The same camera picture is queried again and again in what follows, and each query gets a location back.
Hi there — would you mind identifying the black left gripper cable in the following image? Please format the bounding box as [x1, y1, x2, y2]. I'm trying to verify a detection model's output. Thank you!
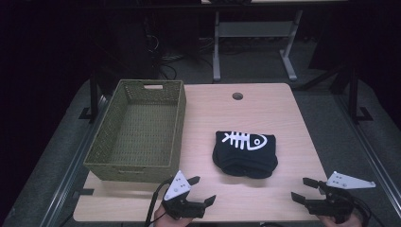
[144, 178, 175, 227]

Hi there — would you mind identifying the person's left hand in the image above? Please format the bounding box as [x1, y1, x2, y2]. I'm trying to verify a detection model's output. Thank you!
[153, 203, 194, 227]

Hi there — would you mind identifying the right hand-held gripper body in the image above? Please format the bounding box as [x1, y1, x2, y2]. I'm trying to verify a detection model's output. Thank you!
[305, 170, 376, 219]

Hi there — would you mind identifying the aluminium rail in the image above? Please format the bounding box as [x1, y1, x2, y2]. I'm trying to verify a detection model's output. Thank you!
[334, 94, 401, 218]
[39, 94, 110, 227]

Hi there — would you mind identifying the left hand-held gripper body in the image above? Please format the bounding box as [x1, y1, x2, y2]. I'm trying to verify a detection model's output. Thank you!
[161, 170, 206, 220]

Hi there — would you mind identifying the black metal stand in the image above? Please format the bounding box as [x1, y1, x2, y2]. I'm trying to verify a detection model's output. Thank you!
[78, 70, 101, 125]
[346, 67, 375, 125]

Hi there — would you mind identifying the grey metal desk frame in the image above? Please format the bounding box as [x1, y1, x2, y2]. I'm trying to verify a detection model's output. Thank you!
[212, 9, 305, 83]

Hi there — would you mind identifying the person's right hand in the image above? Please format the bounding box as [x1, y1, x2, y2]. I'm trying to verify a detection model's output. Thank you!
[316, 211, 364, 227]

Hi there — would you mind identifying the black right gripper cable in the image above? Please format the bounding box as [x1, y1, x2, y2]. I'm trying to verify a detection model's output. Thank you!
[345, 192, 374, 227]

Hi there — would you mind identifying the tangle of floor cables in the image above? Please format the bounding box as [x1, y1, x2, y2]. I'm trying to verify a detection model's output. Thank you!
[143, 18, 216, 80]

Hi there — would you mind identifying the black fishbone print garment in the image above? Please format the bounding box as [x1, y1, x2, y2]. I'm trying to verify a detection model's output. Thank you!
[212, 131, 279, 180]

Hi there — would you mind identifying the olive green woven basket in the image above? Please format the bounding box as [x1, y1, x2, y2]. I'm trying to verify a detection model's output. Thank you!
[82, 79, 187, 184]

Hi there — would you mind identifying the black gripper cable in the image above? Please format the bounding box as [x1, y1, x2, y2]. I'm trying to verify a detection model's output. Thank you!
[345, 192, 374, 227]
[144, 178, 175, 227]

